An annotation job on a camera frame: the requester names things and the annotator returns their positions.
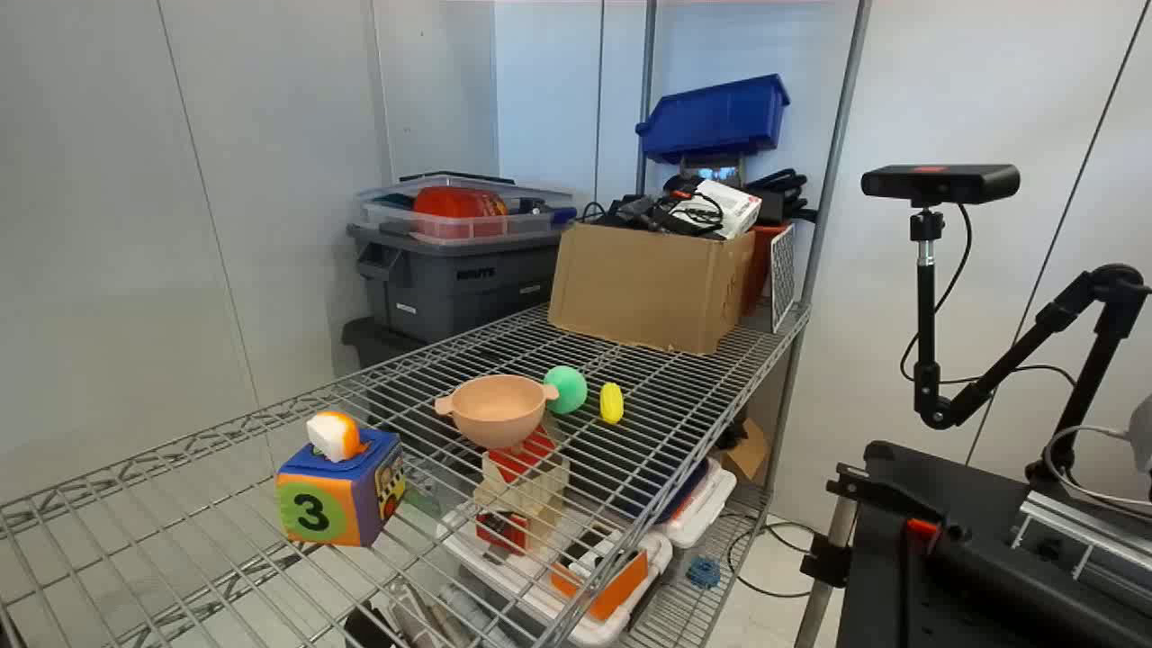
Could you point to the brown cardboard box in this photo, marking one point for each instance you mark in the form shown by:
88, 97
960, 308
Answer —
648, 290

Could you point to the yellow toy corn cob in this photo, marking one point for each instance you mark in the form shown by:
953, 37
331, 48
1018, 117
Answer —
613, 405

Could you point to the grey plastic storage tote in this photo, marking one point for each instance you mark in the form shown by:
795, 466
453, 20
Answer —
455, 290

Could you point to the black camera bar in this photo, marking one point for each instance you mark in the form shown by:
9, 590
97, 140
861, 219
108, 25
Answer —
936, 183

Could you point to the small blue round lid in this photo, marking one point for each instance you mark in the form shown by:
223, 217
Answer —
703, 571

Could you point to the blue plastic storage bin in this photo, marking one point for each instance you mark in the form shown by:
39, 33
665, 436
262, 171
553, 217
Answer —
714, 120

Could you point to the clear plastic lidded container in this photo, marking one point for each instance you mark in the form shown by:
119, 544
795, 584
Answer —
479, 219

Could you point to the colourful number cube toy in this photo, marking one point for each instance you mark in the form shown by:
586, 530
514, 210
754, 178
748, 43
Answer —
313, 510

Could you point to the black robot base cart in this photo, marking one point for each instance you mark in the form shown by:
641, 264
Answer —
960, 598

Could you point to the white orange toy toast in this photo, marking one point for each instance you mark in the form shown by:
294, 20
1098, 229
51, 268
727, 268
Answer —
331, 436

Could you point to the white electronic device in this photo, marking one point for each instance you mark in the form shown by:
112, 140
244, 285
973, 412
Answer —
721, 206

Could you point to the black articulated camera stand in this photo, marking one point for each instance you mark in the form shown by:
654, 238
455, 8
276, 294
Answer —
927, 312

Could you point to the loose cardboard piece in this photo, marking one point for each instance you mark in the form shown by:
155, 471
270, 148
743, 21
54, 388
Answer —
748, 450

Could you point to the green soft ball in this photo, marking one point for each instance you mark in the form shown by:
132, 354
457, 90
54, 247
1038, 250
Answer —
568, 388

